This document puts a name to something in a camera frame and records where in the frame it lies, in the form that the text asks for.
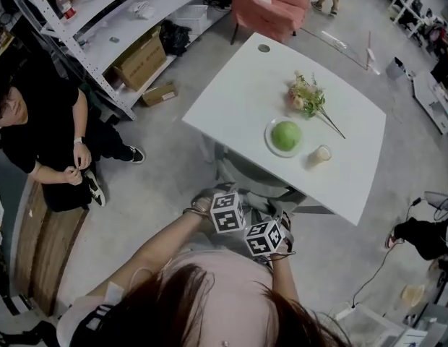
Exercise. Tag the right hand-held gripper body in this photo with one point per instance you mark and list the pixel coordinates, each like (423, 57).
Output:
(263, 239)

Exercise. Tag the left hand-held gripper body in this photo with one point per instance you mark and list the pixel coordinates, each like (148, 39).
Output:
(227, 213)

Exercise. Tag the grey armchair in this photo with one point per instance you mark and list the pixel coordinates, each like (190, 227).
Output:
(253, 179)

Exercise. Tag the person's left forearm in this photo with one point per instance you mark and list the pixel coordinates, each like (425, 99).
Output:
(155, 244)

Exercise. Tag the person's right forearm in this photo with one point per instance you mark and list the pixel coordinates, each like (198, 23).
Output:
(285, 280)

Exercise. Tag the person's left hand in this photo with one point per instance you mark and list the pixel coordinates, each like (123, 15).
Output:
(204, 199)

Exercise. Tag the thin metal wrist bangles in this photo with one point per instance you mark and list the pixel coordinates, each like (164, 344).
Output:
(195, 208)

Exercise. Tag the person's pale pink top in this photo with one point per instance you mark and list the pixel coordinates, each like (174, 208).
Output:
(224, 277)

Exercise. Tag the green round cabbage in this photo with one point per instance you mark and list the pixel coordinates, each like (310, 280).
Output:
(286, 136)

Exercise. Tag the cup of beige drink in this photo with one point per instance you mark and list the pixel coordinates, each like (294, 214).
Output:
(319, 155)

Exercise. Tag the white storage box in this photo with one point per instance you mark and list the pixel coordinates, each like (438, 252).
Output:
(368, 325)

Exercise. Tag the small cardboard box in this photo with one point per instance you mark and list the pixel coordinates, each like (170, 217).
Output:
(159, 94)

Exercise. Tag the artificial flower bouquet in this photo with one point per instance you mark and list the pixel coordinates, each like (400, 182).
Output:
(305, 96)

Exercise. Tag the round wooden bowl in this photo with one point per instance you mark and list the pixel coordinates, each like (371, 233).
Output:
(413, 295)

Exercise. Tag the large cardboard box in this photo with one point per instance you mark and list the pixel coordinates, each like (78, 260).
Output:
(141, 61)

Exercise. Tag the grey floor fan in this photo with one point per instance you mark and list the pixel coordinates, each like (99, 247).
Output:
(439, 202)

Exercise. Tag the black bag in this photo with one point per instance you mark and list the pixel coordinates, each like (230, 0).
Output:
(175, 38)

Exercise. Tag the brown wooden bench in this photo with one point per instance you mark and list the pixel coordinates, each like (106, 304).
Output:
(47, 251)

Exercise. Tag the white plastic basket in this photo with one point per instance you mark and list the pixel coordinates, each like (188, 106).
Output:
(189, 18)

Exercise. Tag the pink armchair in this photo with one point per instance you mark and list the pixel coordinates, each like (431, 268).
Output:
(267, 16)

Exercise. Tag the grey waste bin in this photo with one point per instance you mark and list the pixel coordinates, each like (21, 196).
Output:
(395, 69)

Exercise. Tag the low white table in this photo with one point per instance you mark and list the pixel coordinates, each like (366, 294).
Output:
(433, 99)

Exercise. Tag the white folded cloth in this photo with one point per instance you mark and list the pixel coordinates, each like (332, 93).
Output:
(142, 10)

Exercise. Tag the white metal storage rack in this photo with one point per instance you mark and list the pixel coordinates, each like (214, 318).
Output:
(101, 13)

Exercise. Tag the red drink bottle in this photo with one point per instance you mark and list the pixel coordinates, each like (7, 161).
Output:
(66, 7)

